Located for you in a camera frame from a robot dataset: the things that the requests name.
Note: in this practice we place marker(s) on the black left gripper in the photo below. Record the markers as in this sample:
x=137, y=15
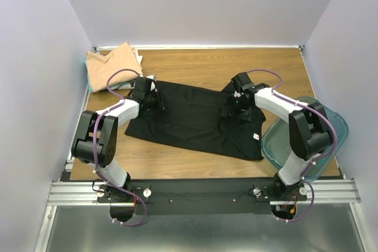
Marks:
x=160, y=106

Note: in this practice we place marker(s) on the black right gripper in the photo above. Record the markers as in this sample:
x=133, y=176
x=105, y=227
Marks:
x=228, y=99

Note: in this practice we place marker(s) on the black t shirt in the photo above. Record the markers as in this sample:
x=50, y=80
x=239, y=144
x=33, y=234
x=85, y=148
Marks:
x=192, y=119

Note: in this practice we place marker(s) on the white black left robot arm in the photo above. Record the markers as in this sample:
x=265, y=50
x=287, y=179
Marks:
x=96, y=134

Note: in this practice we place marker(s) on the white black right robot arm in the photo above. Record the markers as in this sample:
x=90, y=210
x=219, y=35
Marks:
x=311, y=135

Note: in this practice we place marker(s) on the folded white printed t shirt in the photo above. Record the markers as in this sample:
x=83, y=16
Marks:
x=129, y=84

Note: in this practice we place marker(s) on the teal plastic bin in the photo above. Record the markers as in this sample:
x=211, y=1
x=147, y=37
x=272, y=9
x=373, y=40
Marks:
x=276, y=147

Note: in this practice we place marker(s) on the folded teal t shirt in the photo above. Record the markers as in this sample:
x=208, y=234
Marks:
x=93, y=74

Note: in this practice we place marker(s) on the folded tan t shirt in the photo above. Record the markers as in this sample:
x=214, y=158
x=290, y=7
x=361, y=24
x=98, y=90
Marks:
x=120, y=58

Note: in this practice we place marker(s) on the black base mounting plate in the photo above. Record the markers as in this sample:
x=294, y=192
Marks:
x=199, y=197

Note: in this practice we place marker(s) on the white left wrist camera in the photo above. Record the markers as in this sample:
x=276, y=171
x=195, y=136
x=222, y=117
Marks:
x=153, y=83

